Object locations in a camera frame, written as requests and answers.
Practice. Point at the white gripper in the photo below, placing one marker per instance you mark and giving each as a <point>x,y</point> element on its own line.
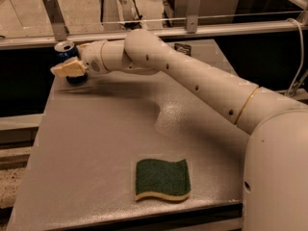
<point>91,58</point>

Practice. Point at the blue pepsi can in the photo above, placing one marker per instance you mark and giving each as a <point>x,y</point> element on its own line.
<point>65,50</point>

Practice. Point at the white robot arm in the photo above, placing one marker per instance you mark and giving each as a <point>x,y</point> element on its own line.
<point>276,157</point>

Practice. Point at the dark rxbar chocolate bar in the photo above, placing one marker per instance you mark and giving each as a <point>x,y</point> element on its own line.
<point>183,48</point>

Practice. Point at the green yellow sponge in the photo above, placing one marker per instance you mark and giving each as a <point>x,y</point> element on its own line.
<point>161,179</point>

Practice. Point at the left metal bracket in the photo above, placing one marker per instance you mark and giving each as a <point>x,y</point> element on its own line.
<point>56,19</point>

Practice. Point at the metal bracket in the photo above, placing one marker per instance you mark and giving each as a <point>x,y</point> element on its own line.
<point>192,15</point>
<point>56,19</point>

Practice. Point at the metal rail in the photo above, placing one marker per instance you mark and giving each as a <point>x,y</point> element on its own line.
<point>205,31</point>

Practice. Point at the right metal bracket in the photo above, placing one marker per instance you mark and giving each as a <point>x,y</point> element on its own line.
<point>192,15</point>

